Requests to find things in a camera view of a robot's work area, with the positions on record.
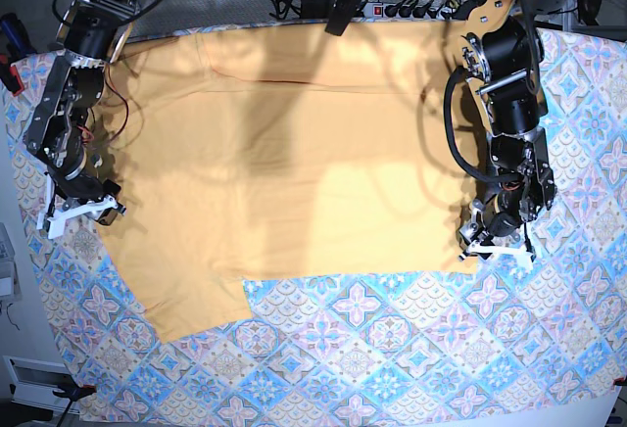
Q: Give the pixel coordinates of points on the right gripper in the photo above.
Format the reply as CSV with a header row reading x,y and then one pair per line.
x,y
98,201

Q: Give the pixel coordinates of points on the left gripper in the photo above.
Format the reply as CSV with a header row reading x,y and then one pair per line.
x,y
485,224

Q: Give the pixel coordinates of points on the yellow T-shirt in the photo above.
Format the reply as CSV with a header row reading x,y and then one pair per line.
x,y
281,152

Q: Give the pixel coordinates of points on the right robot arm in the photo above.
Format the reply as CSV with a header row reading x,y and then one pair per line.
x,y
91,34

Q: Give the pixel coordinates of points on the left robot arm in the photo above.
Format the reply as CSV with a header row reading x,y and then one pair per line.
x,y
500,51

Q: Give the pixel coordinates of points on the patterned blue pink tablecloth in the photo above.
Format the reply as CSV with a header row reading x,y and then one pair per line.
x,y
377,349

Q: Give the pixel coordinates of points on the red black clamp left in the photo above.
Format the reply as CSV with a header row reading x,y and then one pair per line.
x,y
10,77

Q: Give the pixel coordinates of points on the orange black clamp bottom left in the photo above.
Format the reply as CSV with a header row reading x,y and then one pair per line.
x,y
73,392

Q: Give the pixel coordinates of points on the black clamp on table edge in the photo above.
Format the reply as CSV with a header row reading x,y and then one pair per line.
x,y
341,15

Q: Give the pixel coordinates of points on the white aluminium rail bottom left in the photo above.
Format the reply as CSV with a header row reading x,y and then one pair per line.
x,y
33,382

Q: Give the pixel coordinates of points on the blue handled tool left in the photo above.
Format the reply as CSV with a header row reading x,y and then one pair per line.
x,y
19,44

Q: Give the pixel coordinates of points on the white power strip red switch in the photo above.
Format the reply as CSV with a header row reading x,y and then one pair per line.
x,y
383,11

